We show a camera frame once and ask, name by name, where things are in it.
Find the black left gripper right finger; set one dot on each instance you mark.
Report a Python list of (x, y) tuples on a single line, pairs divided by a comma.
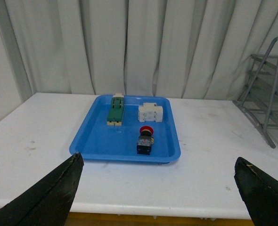
[(259, 192)]

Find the white curtain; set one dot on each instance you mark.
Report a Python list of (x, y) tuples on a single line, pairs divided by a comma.
[(196, 49)]

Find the silver mesh tray rack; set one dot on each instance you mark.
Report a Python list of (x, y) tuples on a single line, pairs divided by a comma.
[(259, 101)]

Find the white circuit breaker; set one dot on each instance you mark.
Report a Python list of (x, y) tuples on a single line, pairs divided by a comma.
[(150, 112)]

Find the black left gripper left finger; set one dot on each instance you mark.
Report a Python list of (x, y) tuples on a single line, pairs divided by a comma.
[(48, 202)]

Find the green terminal block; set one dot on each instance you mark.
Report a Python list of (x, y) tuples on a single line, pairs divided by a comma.
[(116, 111)]

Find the red emergency stop button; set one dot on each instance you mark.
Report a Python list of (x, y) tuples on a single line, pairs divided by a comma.
[(145, 140)]

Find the blue plastic tray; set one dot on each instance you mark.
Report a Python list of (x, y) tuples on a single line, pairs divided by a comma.
[(96, 140)]

